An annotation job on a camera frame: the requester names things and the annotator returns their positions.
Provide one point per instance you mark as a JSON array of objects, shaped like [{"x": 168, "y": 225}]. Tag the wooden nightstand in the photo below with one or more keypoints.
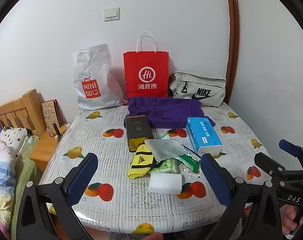
[{"x": 45, "y": 147}]

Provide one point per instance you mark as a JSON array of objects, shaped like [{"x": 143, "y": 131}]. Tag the green sachet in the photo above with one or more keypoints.
[{"x": 191, "y": 163}]

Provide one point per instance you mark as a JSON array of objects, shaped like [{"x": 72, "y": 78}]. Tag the green bedsheet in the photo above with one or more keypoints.
[{"x": 24, "y": 170}]

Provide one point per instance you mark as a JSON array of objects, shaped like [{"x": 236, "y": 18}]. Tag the wooden headboard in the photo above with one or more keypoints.
[{"x": 16, "y": 112}]

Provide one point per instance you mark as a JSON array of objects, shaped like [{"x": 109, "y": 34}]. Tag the dark tea box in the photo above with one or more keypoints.
[{"x": 137, "y": 130}]

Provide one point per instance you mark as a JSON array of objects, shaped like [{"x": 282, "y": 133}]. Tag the grey fabric pouch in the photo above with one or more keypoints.
[{"x": 204, "y": 85}]

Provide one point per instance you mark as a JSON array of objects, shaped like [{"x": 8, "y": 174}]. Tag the white dotted pillow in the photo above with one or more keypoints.
[{"x": 11, "y": 136}]

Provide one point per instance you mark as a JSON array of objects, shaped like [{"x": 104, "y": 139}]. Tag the pastel striped blanket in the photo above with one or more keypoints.
[{"x": 1, "y": 175}]

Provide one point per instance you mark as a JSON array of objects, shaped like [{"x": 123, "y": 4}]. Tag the clear plastic bag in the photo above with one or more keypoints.
[{"x": 164, "y": 150}]

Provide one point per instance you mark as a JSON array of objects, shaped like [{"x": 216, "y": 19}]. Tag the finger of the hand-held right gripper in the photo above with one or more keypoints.
[
  {"x": 290, "y": 148},
  {"x": 269, "y": 165}
]

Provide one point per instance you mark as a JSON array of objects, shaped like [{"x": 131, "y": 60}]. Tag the blue tissue pack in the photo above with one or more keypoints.
[{"x": 201, "y": 132}]

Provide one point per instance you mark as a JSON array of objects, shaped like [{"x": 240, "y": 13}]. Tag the white plastic shopping bag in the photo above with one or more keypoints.
[{"x": 96, "y": 67}]

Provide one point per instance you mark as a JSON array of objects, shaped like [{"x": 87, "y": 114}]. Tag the green wet wipes pack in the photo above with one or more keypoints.
[{"x": 166, "y": 167}]

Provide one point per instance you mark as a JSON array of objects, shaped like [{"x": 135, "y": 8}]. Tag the fruit print packet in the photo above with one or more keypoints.
[{"x": 187, "y": 172}]

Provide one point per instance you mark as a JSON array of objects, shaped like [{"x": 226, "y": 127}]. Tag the person's right hand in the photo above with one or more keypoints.
[{"x": 290, "y": 221}]

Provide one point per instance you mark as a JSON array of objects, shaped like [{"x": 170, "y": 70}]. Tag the red paper bag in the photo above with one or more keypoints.
[{"x": 146, "y": 60}]

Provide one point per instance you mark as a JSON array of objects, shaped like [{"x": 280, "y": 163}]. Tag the mint green cloth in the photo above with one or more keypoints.
[{"x": 166, "y": 137}]

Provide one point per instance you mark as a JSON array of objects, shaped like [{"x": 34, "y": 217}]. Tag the brown wooden door frame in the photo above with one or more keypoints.
[{"x": 232, "y": 42}]

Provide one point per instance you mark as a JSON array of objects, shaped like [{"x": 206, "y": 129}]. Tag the patterned notebook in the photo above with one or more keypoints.
[{"x": 50, "y": 115}]

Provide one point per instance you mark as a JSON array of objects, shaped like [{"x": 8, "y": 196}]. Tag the yellow mesh pouch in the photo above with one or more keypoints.
[{"x": 140, "y": 160}]

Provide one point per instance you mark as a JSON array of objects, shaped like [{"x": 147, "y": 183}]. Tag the fruit print tablecloth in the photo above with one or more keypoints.
[{"x": 131, "y": 205}]

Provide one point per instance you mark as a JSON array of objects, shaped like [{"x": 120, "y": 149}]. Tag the white sponge block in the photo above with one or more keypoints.
[{"x": 165, "y": 182}]

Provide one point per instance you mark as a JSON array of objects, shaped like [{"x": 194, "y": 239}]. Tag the white light switch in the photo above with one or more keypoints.
[{"x": 111, "y": 13}]

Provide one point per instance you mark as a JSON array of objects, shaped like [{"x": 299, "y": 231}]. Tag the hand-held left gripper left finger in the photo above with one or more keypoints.
[{"x": 81, "y": 180}]

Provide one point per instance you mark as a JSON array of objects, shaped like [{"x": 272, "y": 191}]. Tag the purple towel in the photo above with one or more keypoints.
[{"x": 171, "y": 112}]

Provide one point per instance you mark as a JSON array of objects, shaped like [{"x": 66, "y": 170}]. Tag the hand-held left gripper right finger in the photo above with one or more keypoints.
[{"x": 216, "y": 180}]

